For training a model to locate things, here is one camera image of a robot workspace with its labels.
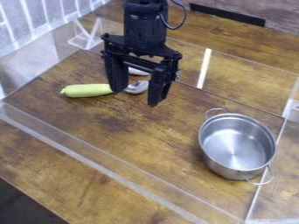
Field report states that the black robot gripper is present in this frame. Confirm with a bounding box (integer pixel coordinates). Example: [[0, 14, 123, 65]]
[[101, 0, 183, 107]]

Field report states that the red white plush mushroom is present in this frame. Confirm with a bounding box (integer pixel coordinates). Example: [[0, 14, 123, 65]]
[[128, 67, 149, 76]]

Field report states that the clear acrylic triangle stand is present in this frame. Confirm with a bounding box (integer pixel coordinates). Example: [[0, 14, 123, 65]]
[[68, 17, 103, 50]]

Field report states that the black bar on table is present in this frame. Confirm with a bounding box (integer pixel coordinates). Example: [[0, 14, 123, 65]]
[[189, 3, 267, 27]]

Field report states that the stainless steel pot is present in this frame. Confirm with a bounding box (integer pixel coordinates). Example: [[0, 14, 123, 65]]
[[197, 108, 276, 186]]

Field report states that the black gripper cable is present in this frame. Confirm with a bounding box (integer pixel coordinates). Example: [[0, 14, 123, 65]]
[[157, 0, 188, 31]]

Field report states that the green handled metal spoon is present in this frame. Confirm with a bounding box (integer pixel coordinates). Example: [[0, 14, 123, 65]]
[[60, 80, 148, 98]]

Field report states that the clear acrylic enclosure wall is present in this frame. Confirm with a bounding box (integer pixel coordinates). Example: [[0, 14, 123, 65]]
[[0, 24, 299, 224]]

